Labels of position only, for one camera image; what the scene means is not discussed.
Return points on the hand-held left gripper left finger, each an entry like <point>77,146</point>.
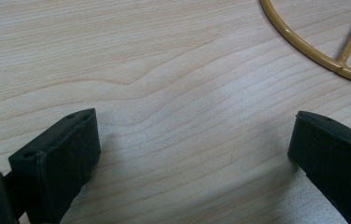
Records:
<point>55,161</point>

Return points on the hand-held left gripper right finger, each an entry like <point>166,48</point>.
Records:
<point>335,161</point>

